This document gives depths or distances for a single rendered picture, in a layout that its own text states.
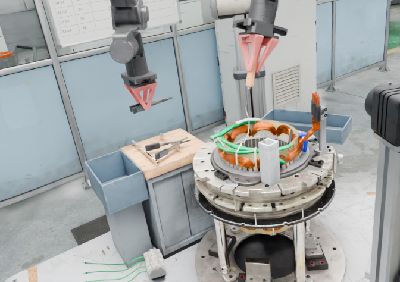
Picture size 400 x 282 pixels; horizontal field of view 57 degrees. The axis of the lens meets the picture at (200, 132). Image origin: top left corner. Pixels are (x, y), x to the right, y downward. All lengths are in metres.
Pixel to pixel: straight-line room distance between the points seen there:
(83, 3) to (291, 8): 1.65
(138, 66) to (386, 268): 0.74
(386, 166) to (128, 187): 0.70
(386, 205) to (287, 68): 3.02
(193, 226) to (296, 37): 2.53
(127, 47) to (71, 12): 2.02
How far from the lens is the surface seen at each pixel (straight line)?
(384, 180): 0.37
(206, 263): 1.04
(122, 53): 0.90
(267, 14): 0.80
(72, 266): 1.19
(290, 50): 3.36
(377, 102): 0.34
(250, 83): 0.81
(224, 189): 0.76
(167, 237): 1.08
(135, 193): 0.97
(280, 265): 1.05
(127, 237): 1.05
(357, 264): 1.07
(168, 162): 0.97
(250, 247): 1.10
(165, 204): 1.02
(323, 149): 0.87
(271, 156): 0.73
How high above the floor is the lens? 1.50
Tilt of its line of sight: 23 degrees down
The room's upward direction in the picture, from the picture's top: 8 degrees counter-clockwise
